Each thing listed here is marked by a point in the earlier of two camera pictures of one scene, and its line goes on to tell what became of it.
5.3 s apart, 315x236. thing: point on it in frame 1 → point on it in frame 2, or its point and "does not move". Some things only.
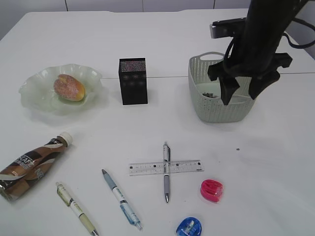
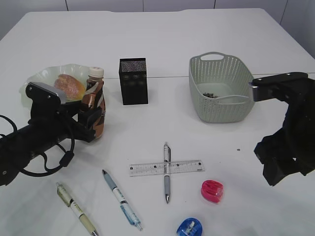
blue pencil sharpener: (189, 226) does not move
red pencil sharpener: (211, 190) does not move
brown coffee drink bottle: (29, 168) → (94, 96)
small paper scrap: (209, 95) does not move
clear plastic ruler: (170, 167) does not move
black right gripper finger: (229, 86) → (275, 168)
